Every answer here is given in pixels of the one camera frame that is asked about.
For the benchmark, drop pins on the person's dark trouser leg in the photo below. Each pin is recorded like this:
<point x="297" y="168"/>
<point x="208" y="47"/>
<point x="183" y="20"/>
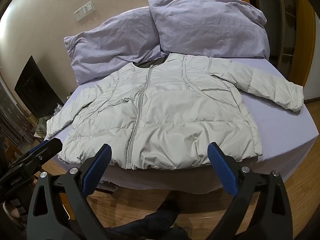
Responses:
<point x="160" y="220"/>

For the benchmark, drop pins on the cluttered side desk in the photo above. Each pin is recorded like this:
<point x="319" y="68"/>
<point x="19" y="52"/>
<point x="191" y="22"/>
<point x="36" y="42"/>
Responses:
<point x="37" y="127"/>

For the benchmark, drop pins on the lavender pillow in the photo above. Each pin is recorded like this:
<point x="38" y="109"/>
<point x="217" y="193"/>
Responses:
<point x="207" y="25"/>

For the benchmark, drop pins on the person's left hand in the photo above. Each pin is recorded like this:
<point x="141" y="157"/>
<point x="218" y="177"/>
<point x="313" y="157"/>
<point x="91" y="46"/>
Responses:
<point x="10" y="210"/>

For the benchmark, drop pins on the black monitor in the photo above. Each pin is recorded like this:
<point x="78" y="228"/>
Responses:
<point x="37" y="87"/>

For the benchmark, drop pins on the wooden door frame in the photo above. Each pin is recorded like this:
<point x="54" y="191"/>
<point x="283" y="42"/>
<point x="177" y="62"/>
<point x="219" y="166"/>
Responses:
<point x="306" y="55"/>

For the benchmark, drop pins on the lavender shirt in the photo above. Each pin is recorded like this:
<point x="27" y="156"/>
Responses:
<point x="112" y="45"/>

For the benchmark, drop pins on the white wall switch plate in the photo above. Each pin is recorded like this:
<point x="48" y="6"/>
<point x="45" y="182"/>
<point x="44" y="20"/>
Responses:
<point x="89" y="7"/>

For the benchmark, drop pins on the white puffer jacket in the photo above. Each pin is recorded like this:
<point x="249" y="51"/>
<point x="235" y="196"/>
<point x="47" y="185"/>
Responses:
<point x="160" y="112"/>

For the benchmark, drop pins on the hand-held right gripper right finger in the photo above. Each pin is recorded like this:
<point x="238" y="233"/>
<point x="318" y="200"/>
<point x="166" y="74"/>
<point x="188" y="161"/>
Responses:
<point x="222" y="167"/>

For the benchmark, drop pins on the clear plastic packet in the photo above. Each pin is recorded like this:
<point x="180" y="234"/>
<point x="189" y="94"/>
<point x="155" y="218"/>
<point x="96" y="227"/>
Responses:
<point x="79" y="15"/>

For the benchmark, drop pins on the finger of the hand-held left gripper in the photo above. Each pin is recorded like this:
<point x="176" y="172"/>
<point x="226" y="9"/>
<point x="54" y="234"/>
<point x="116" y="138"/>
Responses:
<point x="46" y="148"/>

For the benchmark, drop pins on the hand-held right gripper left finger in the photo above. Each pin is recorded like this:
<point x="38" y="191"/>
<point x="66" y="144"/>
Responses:
<point x="98" y="165"/>

